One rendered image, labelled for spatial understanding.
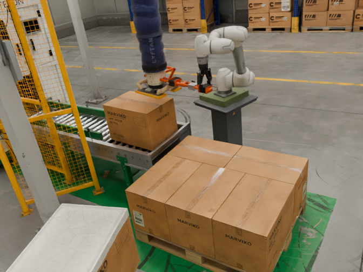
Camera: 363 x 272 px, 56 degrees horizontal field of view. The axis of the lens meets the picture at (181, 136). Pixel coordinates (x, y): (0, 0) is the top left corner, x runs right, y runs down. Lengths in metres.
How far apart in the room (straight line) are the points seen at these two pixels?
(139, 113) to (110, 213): 1.48
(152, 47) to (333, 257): 2.21
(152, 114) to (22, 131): 1.10
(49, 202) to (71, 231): 1.55
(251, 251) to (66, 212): 1.24
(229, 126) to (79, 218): 2.22
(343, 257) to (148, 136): 1.91
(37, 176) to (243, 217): 1.80
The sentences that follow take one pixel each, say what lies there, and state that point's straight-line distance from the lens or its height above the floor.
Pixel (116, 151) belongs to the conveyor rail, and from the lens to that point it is 3.43.
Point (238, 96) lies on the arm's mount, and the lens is 3.64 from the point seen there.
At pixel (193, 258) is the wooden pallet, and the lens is 2.86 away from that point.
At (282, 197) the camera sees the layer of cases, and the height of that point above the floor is 0.54.
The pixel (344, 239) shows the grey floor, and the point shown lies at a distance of 3.16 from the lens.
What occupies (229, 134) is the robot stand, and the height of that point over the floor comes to 0.39.
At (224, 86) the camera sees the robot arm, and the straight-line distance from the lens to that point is 3.59.
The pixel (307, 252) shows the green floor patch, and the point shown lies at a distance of 3.00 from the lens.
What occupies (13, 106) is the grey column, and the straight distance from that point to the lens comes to 2.98.
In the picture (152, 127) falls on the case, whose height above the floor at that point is 0.80.
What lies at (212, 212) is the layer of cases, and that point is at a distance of 2.48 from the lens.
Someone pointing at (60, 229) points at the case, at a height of 1.02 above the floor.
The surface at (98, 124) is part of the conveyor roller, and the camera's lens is 4.14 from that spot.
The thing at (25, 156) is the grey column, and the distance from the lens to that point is 3.11.
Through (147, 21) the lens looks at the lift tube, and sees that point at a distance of 2.94.
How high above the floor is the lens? 2.17
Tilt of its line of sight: 28 degrees down
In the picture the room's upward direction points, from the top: 8 degrees counter-clockwise
